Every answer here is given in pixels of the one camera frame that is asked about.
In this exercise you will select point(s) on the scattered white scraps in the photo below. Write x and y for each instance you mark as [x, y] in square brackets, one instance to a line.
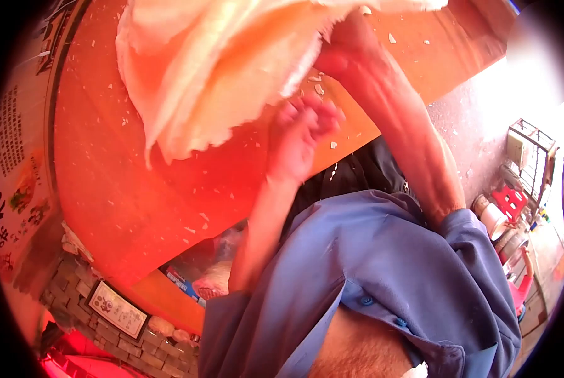
[319, 87]

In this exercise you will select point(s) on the red plastic stool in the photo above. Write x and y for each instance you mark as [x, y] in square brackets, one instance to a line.
[509, 202]

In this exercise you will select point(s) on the person's left fingers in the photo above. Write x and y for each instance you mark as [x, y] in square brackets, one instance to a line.
[312, 116]

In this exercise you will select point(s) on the person's right hand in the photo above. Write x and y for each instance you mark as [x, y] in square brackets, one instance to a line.
[341, 56]

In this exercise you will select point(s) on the person's left hand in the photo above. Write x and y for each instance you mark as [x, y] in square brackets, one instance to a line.
[295, 146]

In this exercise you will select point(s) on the pink plastic chair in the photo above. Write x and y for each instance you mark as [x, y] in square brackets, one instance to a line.
[522, 283]

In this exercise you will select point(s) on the person's body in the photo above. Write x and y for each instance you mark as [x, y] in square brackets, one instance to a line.
[381, 283]

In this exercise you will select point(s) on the person's legs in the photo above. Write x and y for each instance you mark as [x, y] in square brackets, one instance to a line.
[357, 175]

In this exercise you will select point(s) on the white bucket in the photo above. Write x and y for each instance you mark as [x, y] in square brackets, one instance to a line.
[492, 219]

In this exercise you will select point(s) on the framed picture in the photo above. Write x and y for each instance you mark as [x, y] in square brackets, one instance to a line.
[117, 309]

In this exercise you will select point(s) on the clear plastic bag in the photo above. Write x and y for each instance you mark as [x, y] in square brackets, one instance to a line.
[206, 274]

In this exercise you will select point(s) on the cream white cloth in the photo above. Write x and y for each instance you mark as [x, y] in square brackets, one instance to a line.
[216, 71]

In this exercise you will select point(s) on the printed wall poster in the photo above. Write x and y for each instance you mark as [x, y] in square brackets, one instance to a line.
[20, 179]

